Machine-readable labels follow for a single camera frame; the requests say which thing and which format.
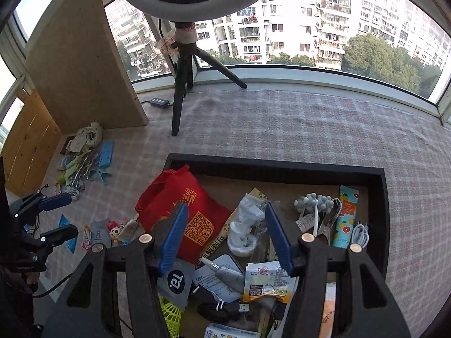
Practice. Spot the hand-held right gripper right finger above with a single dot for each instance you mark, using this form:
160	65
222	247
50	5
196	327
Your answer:
278	239

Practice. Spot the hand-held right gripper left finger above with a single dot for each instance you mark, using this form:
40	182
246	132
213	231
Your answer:
174	239

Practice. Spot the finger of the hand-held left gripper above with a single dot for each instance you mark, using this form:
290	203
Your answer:
61	234
56	200

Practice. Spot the small white bottle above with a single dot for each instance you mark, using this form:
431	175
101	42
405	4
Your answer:
306	222

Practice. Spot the clear plastic bag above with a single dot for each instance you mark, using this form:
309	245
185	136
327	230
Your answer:
243	232

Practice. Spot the grey sachet dark circle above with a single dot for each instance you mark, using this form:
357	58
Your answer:
176	281

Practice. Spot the yellow stick sachet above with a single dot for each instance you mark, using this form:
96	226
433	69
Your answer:
218	243

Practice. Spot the white creamer sachet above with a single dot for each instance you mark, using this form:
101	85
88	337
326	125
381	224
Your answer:
267	285

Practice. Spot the red bag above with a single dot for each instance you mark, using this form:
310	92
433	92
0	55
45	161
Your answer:
165	190

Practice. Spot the grey ball massager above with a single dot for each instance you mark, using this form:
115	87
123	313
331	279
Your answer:
313	202

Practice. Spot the white printed packet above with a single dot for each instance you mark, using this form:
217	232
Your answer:
208	283

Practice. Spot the grey glue tube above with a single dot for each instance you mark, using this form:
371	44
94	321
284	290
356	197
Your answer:
229	274

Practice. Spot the black box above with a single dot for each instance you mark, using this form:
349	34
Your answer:
282	172

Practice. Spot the fruit print hand cream tube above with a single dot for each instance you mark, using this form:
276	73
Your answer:
347	214

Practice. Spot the yellow-green shuttlecock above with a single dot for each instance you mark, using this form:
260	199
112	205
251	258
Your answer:
169	317

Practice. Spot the star print tissue pack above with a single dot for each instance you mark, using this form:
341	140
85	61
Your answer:
229	332

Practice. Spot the blue tissue packet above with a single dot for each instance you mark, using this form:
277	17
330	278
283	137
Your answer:
65	222

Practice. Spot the red creamer sachet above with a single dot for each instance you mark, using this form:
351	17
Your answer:
87	238

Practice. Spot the pale green cloth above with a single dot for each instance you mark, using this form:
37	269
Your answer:
72	169

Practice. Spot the grey foil packet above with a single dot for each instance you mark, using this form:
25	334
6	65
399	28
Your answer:
100	234

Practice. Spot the teal clothespin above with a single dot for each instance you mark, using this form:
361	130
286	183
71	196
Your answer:
102	176

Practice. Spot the red white toy figure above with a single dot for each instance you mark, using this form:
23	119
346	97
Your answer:
114	232

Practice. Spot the wooden slat panel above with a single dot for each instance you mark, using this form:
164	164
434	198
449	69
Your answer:
31	148

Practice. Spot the blue plastic strip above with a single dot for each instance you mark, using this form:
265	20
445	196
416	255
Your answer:
106	155

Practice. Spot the white round fan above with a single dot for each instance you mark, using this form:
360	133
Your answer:
90	135

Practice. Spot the upright wooden board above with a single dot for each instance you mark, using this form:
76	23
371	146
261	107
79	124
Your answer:
81	70

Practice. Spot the black inline controller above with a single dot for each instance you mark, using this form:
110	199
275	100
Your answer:
159	102

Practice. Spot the green trees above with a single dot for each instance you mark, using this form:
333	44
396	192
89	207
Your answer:
380	60

